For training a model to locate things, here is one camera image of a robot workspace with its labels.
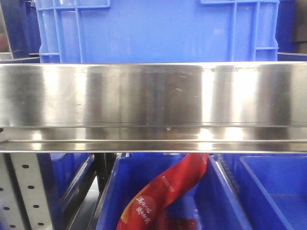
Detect blue bin lower centre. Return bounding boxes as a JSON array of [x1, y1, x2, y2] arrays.
[[96, 153, 252, 230]]

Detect blue bin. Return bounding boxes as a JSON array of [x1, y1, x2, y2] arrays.
[[96, 153, 252, 230], [50, 153, 94, 211], [217, 153, 307, 230]]

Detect blue bin lower left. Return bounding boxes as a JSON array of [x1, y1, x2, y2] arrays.
[[50, 153, 94, 211]]

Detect blue bin lower right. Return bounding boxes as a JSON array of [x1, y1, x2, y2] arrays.
[[217, 153, 307, 230]]

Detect red printed snack bag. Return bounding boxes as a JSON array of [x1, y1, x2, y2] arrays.
[[116, 153, 209, 230]]

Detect large blue crate on shelf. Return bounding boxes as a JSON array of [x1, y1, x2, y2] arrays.
[[35, 0, 279, 63]]

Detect perforated white rack upright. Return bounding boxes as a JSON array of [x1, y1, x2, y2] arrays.
[[0, 153, 53, 230]]

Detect stainless steel shelf rail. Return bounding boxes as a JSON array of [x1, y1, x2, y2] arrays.
[[0, 62, 307, 153]]

